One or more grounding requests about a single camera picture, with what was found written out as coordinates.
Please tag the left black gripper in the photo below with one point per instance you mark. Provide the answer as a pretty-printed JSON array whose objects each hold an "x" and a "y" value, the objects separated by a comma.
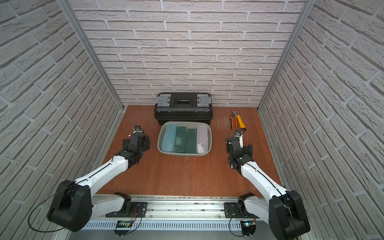
[{"x": 137, "y": 137}]

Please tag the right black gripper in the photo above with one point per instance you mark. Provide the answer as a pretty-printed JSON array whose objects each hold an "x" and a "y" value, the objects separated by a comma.
[{"x": 248, "y": 152}]

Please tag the grey-blue pencil case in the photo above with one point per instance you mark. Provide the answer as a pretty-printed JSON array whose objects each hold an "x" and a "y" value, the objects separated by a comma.
[{"x": 169, "y": 137}]

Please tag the dark green translucent pencil case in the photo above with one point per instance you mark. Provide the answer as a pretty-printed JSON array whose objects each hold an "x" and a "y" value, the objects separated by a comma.
[{"x": 180, "y": 140}]

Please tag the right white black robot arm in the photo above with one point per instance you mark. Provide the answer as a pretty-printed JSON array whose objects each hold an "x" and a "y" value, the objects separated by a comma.
[{"x": 281, "y": 209}]

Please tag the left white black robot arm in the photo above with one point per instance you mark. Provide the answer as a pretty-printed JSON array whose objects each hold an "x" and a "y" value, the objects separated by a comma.
[{"x": 77, "y": 202}]

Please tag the grey plastic storage tray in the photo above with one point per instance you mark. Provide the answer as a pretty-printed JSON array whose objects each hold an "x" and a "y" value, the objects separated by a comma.
[{"x": 193, "y": 125}]

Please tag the yellow utility knife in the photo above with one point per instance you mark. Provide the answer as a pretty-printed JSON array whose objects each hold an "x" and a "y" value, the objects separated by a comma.
[{"x": 240, "y": 124}]

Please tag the black plastic toolbox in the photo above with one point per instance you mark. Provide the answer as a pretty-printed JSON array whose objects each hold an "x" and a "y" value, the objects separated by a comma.
[{"x": 183, "y": 107}]

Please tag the right controller board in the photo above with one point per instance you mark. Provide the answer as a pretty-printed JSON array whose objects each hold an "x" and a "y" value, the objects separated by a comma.
[{"x": 248, "y": 228}]

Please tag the controller board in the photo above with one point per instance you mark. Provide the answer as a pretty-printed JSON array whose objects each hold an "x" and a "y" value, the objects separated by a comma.
[
  {"x": 123, "y": 228},
  {"x": 248, "y": 228}
]

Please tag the left controller board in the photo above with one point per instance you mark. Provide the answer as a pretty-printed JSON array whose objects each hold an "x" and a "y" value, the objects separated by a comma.
[{"x": 123, "y": 228}]

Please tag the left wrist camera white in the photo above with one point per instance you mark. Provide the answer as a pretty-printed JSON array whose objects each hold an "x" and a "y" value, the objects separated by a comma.
[{"x": 137, "y": 129}]

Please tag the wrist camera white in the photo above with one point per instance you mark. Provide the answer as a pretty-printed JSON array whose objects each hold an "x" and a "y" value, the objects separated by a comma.
[
  {"x": 239, "y": 134},
  {"x": 137, "y": 129}
]

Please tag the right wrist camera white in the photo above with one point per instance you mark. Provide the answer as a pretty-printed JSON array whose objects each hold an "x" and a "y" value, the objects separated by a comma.
[{"x": 239, "y": 134}]

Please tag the orange handled pliers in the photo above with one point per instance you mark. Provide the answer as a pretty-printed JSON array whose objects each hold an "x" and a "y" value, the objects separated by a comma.
[{"x": 234, "y": 120}]

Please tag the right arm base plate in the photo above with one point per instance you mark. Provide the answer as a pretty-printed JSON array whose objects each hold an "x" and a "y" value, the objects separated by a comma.
[{"x": 237, "y": 211}]

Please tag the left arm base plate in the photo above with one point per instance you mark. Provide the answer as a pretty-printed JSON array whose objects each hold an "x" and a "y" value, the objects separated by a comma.
[{"x": 135, "y": 209}]

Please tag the aluminium rail frame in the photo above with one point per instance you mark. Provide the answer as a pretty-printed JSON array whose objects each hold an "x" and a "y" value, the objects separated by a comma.
[{"x": 177, "y": 214}]

